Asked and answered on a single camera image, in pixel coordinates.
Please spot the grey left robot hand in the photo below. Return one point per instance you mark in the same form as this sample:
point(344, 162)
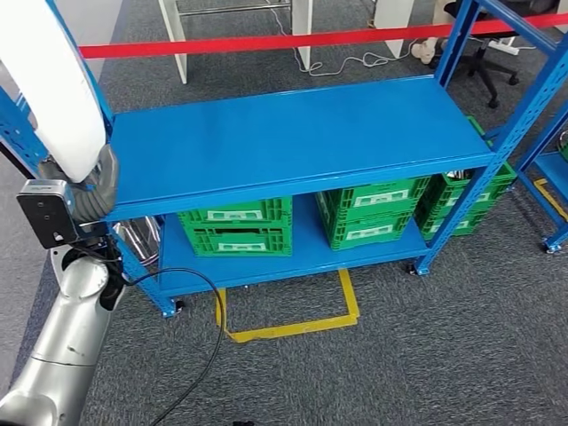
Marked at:
point(111, 170)

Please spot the white curved plastic part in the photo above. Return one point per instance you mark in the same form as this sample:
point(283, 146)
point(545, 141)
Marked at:
point(57, 88)

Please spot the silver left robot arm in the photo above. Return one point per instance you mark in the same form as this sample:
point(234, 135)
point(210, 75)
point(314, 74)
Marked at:
point(66, 329)

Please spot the white desk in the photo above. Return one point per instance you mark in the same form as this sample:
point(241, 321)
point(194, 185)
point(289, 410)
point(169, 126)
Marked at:
point(175, 35)
point(392, 23)

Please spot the green plastic crate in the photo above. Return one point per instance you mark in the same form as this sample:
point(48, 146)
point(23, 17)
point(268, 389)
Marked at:
point(448, 200)
point(239, 232)
point(368, 214)

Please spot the red barrier belt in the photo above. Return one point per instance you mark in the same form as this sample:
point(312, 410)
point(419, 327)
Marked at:
point(266, 42)

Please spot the person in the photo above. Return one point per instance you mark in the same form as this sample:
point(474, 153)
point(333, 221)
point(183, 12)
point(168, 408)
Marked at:
point(424, 52)

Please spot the black office chair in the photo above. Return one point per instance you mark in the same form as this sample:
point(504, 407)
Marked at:
point(483, 67)

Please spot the white power strip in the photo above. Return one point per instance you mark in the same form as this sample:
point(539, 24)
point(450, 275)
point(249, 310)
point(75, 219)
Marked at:
point(504, 47)

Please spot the yellow floor tape square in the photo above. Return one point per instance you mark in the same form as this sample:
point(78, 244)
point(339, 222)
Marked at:
point(550, 200)

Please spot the silver stanchion post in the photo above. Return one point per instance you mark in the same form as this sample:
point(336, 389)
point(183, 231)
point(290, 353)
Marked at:
point(137, 238)

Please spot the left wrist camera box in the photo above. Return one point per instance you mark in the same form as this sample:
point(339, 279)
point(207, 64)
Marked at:
point(47, 217)

